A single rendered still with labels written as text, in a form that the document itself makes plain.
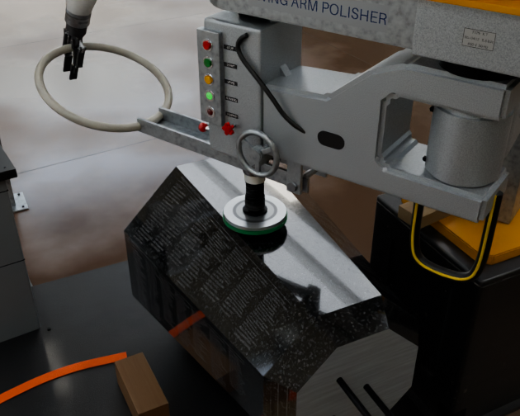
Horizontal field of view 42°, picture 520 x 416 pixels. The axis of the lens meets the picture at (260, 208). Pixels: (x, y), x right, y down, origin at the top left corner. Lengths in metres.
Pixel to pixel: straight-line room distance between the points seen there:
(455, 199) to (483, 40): 0.42
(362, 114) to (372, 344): 0.67
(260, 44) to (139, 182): 2.46
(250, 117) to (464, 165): 0.63
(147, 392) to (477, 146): 1.59
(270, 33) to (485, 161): 0.66
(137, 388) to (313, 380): 0.94
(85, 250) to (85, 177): 0.79
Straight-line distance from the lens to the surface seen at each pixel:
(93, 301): 3.30
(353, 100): 1.75
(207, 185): 2.51
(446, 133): 1.69
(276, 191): 2.47
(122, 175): 4.30
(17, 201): 4.18
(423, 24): 1.59
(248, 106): 1.94
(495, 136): 1.69
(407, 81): 1.67
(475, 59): 1.57
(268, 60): 1.90
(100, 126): 2.32
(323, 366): 1.94
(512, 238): 2.45
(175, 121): 2.40
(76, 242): 3.74
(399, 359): 2.12
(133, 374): 2.75
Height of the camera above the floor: 2.10
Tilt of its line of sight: 33 degrees down
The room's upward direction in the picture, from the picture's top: straight up
